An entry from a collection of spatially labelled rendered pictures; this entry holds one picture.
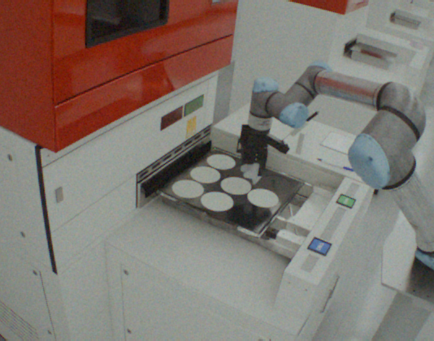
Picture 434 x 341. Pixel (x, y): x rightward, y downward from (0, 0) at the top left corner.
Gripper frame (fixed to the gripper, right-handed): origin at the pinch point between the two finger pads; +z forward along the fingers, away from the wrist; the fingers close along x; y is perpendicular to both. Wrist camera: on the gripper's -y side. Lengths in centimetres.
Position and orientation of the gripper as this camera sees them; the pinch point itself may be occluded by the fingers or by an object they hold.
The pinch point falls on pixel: (256, 180)
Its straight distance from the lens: 153.0
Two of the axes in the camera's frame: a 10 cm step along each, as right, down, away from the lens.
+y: -9.7, 0.2, -2.3
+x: 2.0, 5.3, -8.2
